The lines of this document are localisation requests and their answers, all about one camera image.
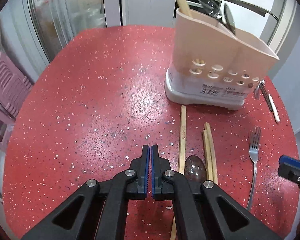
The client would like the silver dinner fork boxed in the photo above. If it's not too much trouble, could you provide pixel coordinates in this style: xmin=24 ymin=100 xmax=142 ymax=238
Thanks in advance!
xmin=247 ymin=126 xmax=262 ymax=211

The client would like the long plain wooden chopstick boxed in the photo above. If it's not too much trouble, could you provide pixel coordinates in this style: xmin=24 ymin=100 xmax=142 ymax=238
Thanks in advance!
xmin=169 ymin=104 xmax=187 ymax=240

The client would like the dark brown spoon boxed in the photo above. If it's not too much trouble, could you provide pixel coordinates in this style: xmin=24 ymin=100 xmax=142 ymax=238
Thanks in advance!
xmin=184 ymin=155 xmax=207 ymax=183

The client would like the bamboo chopstick left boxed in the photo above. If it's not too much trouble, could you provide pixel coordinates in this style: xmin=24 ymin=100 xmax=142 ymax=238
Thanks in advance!
xmin=203 ymin=129 xmax=213 ymax=181

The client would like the small ornate silver fork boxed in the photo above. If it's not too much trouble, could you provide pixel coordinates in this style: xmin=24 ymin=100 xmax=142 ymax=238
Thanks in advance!
xmin=254 ymin=85 xmax=260 ymax=100

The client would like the beige cutlery holder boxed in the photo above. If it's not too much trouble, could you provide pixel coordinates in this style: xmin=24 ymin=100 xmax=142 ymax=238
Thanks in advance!
xmin=165 ymin=10 xmax=279 ymax=111

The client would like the pink plastic stool stack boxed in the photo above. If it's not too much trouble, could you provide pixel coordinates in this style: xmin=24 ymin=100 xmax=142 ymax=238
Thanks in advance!
xmin=0 ymin=51 xmax=32 ymax=152

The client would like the glass sliding door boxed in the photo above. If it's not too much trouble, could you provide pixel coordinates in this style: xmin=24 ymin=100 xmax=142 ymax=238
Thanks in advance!
xmin=27 ymin=0 xmax=106 ymax=62

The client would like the white handled spoon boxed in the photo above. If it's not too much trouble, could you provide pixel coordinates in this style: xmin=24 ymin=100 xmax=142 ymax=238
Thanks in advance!
xmin=268 ymin=93 xmax=280 ymax=123

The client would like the dark handled small spoon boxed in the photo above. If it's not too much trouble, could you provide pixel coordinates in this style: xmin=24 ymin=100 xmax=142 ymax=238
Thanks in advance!
xmin=259 ymin=80 xmax=273 ymax=112

